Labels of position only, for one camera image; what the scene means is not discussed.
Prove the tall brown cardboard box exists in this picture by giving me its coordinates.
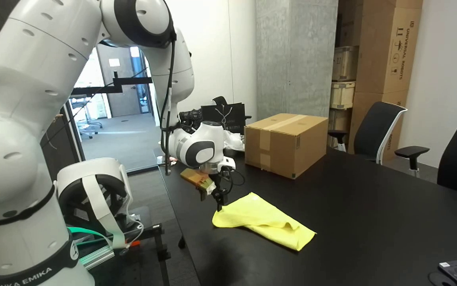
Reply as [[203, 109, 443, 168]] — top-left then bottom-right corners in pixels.
[[348, 0, 424, 156]]

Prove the white storage box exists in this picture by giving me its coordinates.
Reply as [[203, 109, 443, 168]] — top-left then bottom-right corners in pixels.
[[330, 82, 357, 112]]

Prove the grey storage box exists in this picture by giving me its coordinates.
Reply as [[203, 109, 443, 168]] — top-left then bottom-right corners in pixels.
[[332, 45, 359, 83]]

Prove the yellow towel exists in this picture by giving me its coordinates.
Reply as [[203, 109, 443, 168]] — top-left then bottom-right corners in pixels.
[[210, 191, 318, 255]]

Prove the black camera device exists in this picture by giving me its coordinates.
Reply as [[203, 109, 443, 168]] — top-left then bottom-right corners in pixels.
[[186, 96, 253, 137]]

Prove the black tripod stand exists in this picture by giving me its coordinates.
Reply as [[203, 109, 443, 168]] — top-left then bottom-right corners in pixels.
[[132, 223, 173, 263]]

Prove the black white-frame office chair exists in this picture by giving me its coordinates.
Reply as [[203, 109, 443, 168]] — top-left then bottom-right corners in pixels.
[[353, 101, 432, 180], [53, 158, 137, 252]]

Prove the tan taped wrist camera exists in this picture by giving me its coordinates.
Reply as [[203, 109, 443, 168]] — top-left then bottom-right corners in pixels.
[[180, 168, 216, 199]]

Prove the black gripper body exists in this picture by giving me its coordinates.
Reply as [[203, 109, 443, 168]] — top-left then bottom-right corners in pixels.
[[211, 163, 240, 201]]

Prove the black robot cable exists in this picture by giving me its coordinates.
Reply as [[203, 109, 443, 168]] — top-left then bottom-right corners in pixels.
[[156, 0, 181, 177]]

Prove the green cable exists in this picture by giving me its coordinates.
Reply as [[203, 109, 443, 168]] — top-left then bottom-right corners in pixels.
[[67, 225, 118, 252]]

